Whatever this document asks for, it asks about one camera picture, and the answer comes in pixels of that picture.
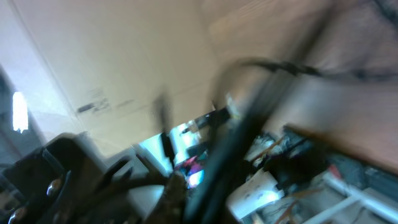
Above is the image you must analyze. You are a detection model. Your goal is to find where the black usb cable bundle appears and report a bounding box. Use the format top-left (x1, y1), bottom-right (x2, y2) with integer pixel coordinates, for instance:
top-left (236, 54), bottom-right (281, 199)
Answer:
top-left (152, 55), bottom-right (398, 224)

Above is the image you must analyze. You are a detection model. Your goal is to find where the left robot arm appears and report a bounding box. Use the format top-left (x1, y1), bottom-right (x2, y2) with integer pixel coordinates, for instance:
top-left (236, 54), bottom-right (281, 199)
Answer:
top-left (1, 135), bottom-right (167, 223)

